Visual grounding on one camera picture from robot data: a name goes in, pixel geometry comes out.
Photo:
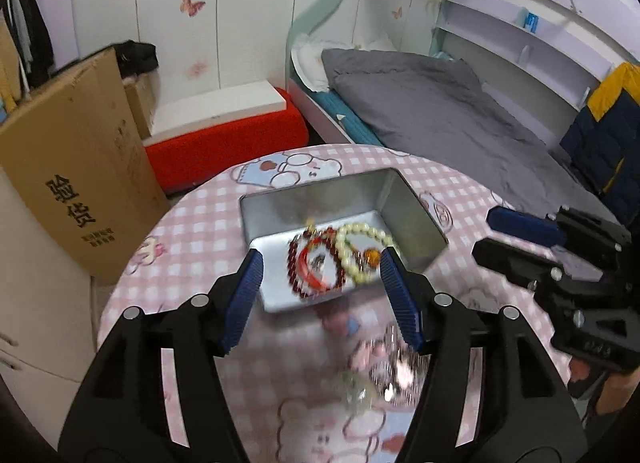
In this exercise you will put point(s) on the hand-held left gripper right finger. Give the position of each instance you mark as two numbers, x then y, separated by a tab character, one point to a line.
397	293

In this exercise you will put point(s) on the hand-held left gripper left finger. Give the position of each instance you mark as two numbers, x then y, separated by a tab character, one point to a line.
245	288

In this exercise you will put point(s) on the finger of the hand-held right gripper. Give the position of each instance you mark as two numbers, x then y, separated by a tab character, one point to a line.
520	224
507	260

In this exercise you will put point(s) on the pink flower hair clip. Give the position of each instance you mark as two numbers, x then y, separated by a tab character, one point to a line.
372	350

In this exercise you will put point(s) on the green stone pendant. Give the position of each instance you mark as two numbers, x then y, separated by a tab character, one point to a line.
357	390

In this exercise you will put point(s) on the silver metal tin box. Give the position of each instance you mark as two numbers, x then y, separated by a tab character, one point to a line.
320	203

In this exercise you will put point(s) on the person's right forearm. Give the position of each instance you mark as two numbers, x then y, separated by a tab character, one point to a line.
615	390

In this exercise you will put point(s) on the pink checked tablecloth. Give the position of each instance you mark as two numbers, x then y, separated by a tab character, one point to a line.
200	223

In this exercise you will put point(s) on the yellow navy jacket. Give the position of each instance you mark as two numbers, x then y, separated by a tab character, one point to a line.
600	143

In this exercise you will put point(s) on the grey duvet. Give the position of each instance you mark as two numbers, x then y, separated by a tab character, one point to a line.
440	113

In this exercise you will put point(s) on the red ottoman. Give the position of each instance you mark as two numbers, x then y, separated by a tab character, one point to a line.
225	143

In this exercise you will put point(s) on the teal mattress pad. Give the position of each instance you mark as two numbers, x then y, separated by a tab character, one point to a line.
350	123

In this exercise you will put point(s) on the white foam board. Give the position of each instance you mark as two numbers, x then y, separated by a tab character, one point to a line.
215	110

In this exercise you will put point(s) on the small blue box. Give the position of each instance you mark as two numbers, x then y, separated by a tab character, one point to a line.
531	21

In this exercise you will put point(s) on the white cabinet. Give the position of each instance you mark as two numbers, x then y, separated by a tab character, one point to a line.
40	303

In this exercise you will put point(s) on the small cardboard box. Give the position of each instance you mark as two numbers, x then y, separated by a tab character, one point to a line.
140	103

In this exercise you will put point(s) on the large cardboard box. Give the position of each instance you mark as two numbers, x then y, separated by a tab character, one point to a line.
65	153

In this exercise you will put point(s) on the white pillow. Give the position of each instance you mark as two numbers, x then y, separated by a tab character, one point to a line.
310	60

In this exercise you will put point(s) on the black bag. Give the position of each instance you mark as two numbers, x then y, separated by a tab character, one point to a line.
137	58

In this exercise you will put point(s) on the black hanging garment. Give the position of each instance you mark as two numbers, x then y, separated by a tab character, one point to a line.
37	28

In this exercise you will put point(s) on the grey hanging garment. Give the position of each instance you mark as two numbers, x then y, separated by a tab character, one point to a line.
19	23

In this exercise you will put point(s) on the white wall shelf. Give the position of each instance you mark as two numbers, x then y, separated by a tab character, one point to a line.
500	40

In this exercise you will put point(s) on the pink butterfly wall sticker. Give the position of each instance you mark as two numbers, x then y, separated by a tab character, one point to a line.
191	4
197	68

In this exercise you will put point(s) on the mint white bunk bed frame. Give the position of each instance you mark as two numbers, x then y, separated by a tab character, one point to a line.
312	13

